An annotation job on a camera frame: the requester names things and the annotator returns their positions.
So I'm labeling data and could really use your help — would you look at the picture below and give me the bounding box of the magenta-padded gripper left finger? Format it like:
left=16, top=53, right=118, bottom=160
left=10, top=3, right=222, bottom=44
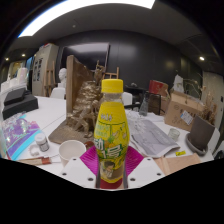
left=59, top=145, right=101, bottom=190

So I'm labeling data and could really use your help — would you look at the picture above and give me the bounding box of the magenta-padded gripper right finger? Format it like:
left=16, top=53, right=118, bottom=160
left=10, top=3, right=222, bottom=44
left=124, top=145, right=166, bottom=190

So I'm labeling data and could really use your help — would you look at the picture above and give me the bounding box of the yellow drink bottle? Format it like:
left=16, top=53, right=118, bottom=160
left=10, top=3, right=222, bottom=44
left=93, top=78, right=131, bottom=184

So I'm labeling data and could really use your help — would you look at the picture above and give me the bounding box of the white dotted mug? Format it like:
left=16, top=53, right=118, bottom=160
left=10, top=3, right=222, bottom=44
left=58, top=139, right=95, bottom=168

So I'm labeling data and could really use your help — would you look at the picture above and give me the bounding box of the grey newspaper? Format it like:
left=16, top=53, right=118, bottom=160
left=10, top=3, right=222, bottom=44
left=126, top=109, right=181, bottom=158

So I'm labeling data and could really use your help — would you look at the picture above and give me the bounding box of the tan mat with wooden slats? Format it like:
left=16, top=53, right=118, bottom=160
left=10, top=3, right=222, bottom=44
left=153, top=152, right=203, bottom=177

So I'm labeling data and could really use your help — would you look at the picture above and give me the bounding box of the flat round red coaster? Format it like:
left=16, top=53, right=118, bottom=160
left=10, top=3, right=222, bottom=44
left=99, top=179, right=124, bottom=190

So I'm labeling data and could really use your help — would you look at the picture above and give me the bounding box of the wooden folded fan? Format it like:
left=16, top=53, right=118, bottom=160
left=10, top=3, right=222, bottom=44
left=16, top=156, right=61, bottom=167

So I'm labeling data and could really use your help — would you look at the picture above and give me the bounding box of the small paint jar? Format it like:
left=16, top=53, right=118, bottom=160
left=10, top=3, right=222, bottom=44
left=34, top=132, right=51, bottom=153

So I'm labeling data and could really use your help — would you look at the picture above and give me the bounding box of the small glass jar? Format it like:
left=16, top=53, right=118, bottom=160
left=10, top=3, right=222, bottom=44
left=167, top=127, right=181, bottom=142

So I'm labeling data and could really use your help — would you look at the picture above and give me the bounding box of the gold sculpture on wooden base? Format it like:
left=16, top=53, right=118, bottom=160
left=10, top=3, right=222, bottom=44
left=48, top=54, right=104, bottom=145

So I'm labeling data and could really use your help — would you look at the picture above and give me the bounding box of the clear glass bottle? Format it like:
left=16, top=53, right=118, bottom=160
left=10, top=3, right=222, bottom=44
left=138, top=96, right=150, bottom=117

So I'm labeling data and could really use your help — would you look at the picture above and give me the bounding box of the grey pot with dried plant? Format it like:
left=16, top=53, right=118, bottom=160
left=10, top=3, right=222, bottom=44
left=182, top=78, right=221, bottom=157

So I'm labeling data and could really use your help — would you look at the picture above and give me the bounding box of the cardboard box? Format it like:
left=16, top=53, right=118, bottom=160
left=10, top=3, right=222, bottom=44
left=163, top=90, right=205, bottom=132

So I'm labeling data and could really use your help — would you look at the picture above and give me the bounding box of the white chair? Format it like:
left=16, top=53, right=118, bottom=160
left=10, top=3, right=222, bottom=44
left=121, top=91, right=134, bottom=107
left=49, top=87, right=67, bottom=100

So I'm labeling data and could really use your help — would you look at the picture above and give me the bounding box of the red box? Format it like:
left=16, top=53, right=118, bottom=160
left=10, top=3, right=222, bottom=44
left=148, top=79, right=169, bottom=98

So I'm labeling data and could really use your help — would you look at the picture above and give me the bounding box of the black box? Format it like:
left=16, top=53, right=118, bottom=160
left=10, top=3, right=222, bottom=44
left=2, top=87, right=39, bottom=121

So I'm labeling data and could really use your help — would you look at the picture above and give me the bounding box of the white plaster statue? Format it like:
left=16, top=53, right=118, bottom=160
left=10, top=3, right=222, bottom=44
left=172, top=73, right=185, bottom=94

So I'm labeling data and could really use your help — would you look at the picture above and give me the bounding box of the wooden easel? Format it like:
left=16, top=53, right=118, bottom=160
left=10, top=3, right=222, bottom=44
left=95, top=59, right=120, bottom=81
left=43, top=61, right=56, bottom=98

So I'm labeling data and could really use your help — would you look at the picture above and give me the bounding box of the white plaster bust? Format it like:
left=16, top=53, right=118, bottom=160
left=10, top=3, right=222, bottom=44
left=58, top=67, right=68, bottom=88

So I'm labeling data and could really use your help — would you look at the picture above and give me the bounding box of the dark wall screen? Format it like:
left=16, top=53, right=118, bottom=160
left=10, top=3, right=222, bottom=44
left=59, top=42, right=110, bottom=73

